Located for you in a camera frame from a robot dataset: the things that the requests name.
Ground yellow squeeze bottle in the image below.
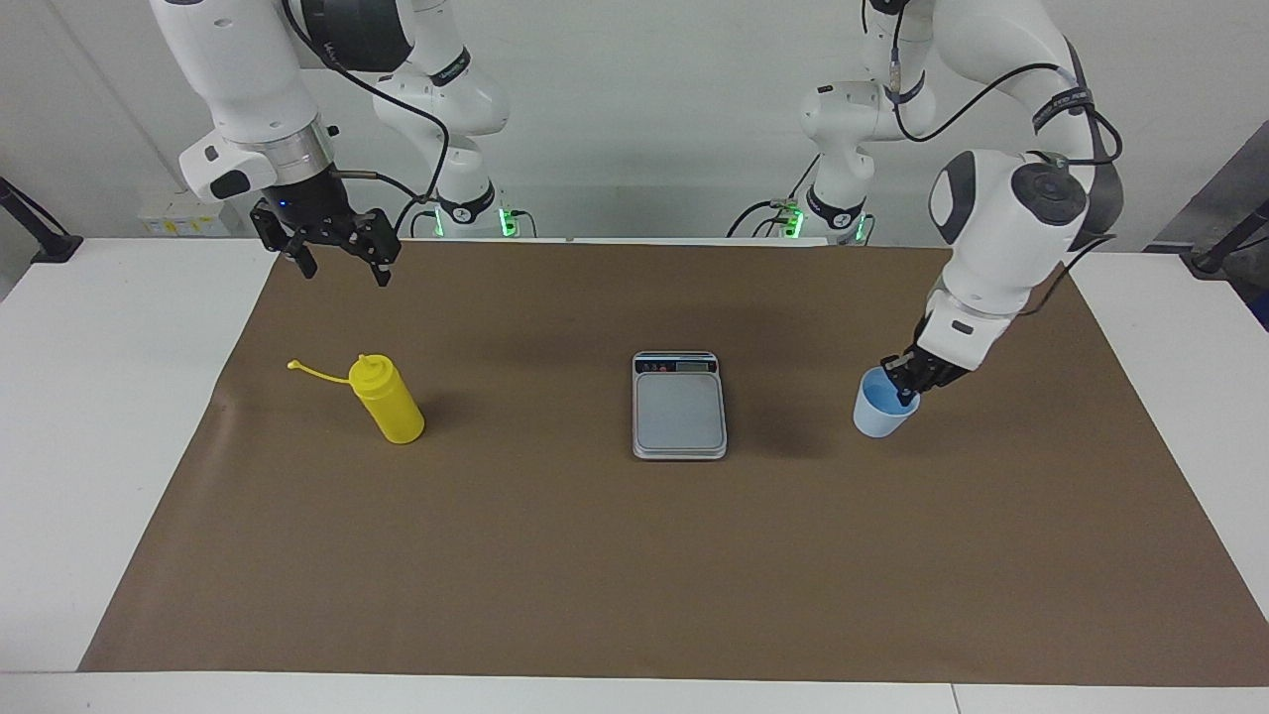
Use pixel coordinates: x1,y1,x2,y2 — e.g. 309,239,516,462
287,353,426,445

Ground light blue plastic cup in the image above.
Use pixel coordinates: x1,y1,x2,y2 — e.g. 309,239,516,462
853,367,922,439

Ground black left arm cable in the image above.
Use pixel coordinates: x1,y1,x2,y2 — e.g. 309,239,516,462
861,0,1127,320

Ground silver digital kitchen scale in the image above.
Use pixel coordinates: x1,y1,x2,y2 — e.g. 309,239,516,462
632,350,729,462

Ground brown table mat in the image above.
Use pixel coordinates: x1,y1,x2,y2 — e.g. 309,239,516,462
78,238,1269,688

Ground black base cable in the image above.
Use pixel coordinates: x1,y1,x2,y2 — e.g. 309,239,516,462
726,153,826,240
395,193,443,240

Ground black stand leg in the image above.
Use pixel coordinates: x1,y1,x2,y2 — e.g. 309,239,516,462
1179,198,1269,278
0,176,84,265

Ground white wall outlet box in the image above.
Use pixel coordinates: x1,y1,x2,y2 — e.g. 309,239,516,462
137,192,232,238

